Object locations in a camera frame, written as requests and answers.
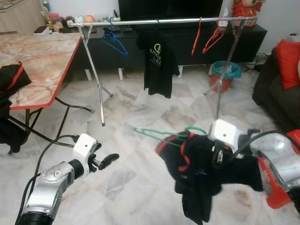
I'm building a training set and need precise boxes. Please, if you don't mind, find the dark grey fabric sofa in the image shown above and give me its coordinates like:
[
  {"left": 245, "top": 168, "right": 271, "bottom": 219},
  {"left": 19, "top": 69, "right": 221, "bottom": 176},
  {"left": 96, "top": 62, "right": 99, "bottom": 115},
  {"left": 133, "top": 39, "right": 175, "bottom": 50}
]
[{"left": 252, "top": 47, "right": 300, "bottom": 133}]

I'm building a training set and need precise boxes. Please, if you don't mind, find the green clothes hanger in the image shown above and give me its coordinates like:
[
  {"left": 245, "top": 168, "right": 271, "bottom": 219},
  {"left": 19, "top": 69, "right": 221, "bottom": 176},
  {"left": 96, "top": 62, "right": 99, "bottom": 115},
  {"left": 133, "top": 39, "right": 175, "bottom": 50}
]
[{"left": 135, "top": 126, "right": 207, "bottom": 149}]

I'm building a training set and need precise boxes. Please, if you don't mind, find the black television console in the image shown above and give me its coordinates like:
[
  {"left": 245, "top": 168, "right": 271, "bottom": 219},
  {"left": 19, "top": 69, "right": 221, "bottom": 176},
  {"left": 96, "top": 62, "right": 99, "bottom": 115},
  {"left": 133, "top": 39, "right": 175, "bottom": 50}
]
[{"left": 35, "top": 23, "right": 268, "bottom": 79}]

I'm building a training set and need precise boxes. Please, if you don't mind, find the red robed figurine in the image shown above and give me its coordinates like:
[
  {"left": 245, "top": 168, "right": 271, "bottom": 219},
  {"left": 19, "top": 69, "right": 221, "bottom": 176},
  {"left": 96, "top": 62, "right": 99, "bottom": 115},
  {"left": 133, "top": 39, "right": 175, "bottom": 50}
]
[{"left": 231, "top": 0, "right": 266, "bottom": 27}]

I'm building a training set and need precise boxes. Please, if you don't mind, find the black flat television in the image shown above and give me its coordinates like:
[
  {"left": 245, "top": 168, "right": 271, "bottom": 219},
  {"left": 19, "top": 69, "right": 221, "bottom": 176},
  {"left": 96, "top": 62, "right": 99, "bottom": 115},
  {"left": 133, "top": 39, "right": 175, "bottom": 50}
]
[{"left": 118, "top": 0, "right": 224, "bottom": 20}]

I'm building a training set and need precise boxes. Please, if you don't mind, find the marble pattern folding table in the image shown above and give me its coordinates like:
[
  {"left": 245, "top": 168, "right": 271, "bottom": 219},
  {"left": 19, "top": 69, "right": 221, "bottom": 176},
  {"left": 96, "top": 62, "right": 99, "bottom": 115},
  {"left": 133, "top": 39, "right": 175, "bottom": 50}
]
[{"left": 0, "top": 33, "right": 93, "bottom": 156}]

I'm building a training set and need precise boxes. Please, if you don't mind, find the black t-shirt with green logo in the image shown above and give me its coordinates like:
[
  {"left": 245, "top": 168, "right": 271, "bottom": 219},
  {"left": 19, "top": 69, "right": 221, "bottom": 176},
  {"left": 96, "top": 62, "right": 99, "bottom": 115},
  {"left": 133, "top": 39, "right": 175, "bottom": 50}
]
[{"left": 137, "top": 29, "right": 181, "bottom": 98}]

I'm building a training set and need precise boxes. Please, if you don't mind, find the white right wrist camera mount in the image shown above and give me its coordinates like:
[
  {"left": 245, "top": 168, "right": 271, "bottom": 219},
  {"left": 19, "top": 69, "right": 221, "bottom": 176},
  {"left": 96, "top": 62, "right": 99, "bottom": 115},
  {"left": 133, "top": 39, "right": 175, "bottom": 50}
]
[{"left": 209, "top": 120, "right": 242, "bottom": 151}]

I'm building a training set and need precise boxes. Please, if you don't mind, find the silver metal clothes rack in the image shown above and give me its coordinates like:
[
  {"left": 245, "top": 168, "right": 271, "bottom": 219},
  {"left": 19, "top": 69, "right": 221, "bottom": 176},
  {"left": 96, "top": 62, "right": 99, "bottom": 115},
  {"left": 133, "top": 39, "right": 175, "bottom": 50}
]
[{"left": 69, "top": 17, "right": 257, "bottom": 127}]

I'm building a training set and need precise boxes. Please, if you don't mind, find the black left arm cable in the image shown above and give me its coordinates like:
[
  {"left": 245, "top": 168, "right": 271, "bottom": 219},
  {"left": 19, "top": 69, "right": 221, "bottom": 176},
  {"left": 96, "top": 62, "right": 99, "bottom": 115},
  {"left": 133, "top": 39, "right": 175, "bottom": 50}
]
[{"left": 16, "top": 135, "right": 81, "bottom": 221}]

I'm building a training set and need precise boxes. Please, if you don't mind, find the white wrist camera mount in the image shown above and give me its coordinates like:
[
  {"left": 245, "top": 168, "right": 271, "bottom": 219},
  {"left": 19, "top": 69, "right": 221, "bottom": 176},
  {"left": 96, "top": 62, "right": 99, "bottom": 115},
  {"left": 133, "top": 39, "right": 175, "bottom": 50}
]
[
  {"left": 73, "top": 134, "right": 99, "bottom": 165},
  {"left": 209, "top": 120, "right": 242, "bottom": 151}
]

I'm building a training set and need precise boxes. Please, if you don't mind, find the red cushion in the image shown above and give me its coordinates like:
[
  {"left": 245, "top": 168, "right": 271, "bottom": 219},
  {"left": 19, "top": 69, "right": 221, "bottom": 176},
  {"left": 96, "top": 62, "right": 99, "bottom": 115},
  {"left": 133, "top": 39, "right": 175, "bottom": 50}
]
[{"left": 275, "top": 40, "right": 300, "bottom": 90}]

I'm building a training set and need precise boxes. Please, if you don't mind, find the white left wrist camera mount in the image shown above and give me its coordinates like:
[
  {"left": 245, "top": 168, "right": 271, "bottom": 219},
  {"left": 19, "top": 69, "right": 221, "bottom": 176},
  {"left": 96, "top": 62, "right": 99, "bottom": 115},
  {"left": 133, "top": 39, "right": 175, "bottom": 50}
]
[{"left": 73, "top": 134, "right": 99, "bottom": 165}]

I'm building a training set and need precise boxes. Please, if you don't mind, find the navy garment with red trim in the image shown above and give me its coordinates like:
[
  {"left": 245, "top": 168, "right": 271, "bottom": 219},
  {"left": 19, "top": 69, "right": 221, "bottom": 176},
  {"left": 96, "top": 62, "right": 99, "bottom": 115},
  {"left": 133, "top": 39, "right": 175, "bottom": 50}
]
[{"left": 155, "top": 133, "right": 264, "bottom": 225}]

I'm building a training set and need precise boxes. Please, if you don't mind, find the blue clothes hanger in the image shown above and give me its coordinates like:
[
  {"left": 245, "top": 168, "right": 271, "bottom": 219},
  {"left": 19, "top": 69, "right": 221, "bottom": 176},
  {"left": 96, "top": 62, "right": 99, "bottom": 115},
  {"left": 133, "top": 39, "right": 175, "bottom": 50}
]
[{"left": 101, "top": 20, "right": 128, "bottom": 57}]

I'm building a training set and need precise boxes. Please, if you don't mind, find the red bin with teal bag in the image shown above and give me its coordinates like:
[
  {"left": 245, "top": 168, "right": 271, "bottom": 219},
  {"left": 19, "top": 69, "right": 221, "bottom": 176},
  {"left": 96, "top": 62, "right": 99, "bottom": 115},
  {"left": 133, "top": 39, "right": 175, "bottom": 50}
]
[{"left": 210, "top": 61, "right": 242, "bottom": 93}]

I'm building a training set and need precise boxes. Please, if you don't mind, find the red plastic stool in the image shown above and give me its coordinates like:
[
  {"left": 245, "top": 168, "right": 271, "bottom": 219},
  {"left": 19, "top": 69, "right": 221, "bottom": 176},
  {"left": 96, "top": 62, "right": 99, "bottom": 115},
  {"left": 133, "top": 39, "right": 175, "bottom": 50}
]
[{"left": 257, "top": 129, "right": 300, "bottom": 210}]

